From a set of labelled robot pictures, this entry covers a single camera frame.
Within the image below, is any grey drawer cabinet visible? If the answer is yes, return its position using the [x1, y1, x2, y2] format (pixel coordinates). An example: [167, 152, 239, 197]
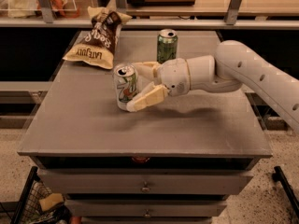
[17, 30, 274, 224]

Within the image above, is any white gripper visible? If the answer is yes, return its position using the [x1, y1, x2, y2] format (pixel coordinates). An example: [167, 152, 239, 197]
[126, 58, 191, 112]

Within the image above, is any green soda can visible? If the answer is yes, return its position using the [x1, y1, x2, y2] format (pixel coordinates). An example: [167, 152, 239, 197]
[157, 29, 178, 63]

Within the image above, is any brown Late July chip bag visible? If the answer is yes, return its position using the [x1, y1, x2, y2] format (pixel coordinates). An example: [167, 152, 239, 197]
[64, 7, 131, 70]

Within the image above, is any clear plastic bin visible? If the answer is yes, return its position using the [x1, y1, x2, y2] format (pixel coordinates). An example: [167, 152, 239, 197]
[0, 0, 79, 18]

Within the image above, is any black wire basket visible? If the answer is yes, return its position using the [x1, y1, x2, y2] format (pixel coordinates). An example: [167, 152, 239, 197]
[10, 166, 71, 224]

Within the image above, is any white 7up soda can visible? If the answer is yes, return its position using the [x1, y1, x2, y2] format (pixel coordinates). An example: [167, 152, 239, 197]
[113, 63, 138, 111]

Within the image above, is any black frame bar right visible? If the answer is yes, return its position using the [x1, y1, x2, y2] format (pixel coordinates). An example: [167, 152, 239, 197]
[272, 166, 299, 218]

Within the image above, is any metal shelf rack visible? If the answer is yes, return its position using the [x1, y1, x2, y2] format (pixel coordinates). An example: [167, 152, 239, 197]
[0, 0, 299, 30]

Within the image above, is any yellow sponge in basket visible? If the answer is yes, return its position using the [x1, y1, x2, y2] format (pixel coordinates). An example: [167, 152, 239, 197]
[39, 193, 64, 212]

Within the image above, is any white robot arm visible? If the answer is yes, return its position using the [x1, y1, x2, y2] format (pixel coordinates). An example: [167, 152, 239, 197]
[126, 40, 299, 133]

